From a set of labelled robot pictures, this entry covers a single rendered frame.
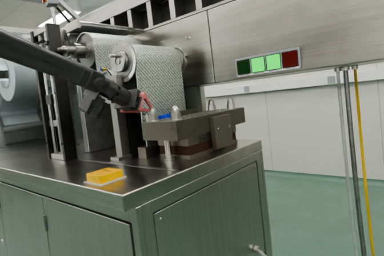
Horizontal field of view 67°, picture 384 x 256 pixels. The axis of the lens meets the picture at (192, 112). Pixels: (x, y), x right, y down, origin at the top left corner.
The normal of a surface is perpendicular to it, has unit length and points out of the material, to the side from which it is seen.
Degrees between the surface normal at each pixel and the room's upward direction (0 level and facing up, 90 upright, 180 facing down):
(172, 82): 90
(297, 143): 90
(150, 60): 90
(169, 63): 90
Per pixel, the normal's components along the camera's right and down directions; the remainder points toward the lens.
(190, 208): 0.76, -0.04
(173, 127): -0.65, 0.11
